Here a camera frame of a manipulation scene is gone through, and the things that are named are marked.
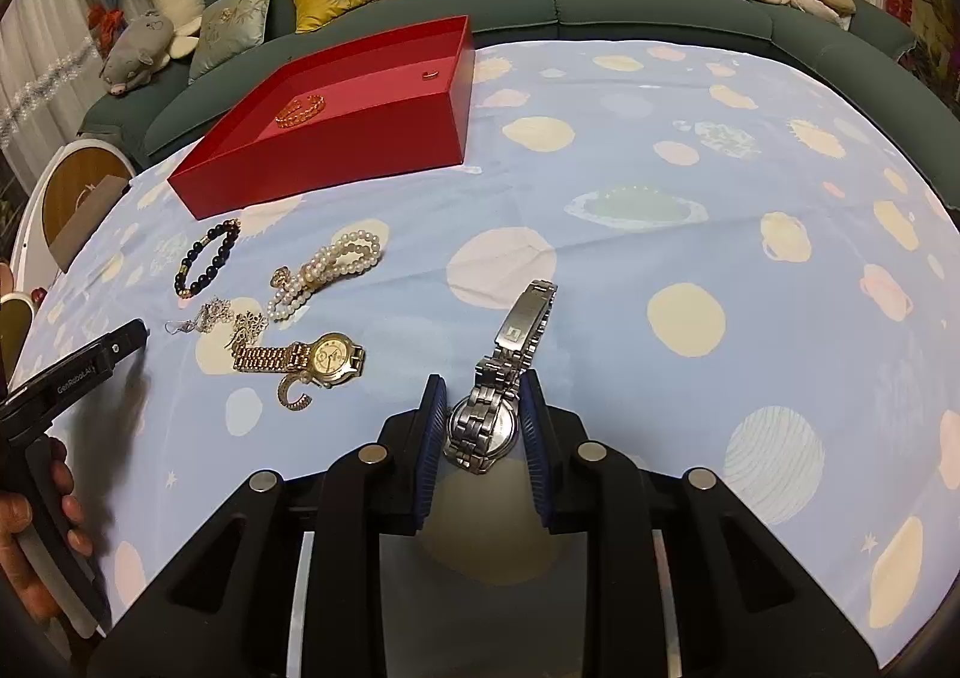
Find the grey plush animal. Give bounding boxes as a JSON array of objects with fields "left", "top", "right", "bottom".
[{"left": 101, "top": 9, "right": 181, "bottom": 98}]

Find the silver wristwatch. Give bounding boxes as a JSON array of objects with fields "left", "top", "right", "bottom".
[{"left": 445, "top": 279, "right": 558, "bottom": 475}]

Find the grey-blue embroidered cushion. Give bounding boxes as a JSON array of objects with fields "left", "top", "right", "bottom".
[{"left": 187, "top": 0, "right": 277, "bottom": 85}]

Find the teal sofa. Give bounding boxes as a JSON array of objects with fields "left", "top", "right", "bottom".
[{"left": 79, "top": 0, "right": 920, "bottom": 169}]

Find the silver chain necklace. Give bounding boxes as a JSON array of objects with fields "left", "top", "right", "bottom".
[{"left": 165, "top": 295, "right": 233, "bottom": 338}]

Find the gold wristwatch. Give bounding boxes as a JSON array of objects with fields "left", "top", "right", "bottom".
[{"left": 229, "top": 331, "right": 367, "bottom": 390}]

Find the silver tinsel curtain tie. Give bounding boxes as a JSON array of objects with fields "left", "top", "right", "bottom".
[{"left": 0, "top": 52, "right": 95, "bottom": 139}]

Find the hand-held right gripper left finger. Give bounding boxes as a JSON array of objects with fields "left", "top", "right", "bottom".
[{"left": 88, "top": 374, "right": 449, "bottom": 678}]

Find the red box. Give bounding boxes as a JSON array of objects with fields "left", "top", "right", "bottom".
[{"left": 166, "top": 14, "right": 476, "bottom": 221}]

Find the pearl bracelet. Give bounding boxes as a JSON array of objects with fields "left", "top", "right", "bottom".
[{"left": 266, "top": 222, "right": 389, "bottom": 323}]

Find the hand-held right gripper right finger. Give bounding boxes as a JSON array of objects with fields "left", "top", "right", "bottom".
[{"left": 520, "top": 370, "right": 878, "bottom": 678}]

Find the gold bracelet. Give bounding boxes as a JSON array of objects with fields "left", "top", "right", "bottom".
[{"left": 274, "top": 94, "right": 327, "bottom": 128}]

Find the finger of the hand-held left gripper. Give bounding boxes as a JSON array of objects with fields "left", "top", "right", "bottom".
[{"left": 0, "top": 318, "right": 147, "bottom": 435}]

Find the person's left hand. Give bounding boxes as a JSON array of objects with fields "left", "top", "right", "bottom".
[{"left": 0, "top": 434, "right": 95, "bottom": 623}]

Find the red curtain ornament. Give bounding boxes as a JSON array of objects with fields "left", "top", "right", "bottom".
[{"left": 86, "top": 3, "right": 125, "bottom": 38}]

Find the white exercise bike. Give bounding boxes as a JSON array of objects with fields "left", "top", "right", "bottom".
[{"left": 11, "top": 138, "right": 136, "bottom": 289}]

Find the white plush cushion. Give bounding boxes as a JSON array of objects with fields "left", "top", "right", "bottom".
[{"left": 787, "top": 0, "right": 852, "bottom": 32}]

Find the black bead bracelet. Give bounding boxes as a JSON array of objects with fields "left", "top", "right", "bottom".
[{"left": 174, "top": 219, "right": 242, "bottom": 300}]

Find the white sheer curtain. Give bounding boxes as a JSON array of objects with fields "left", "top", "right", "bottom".
[{"left": 0, "top": 0, "right": 113, "bottom": 199}]

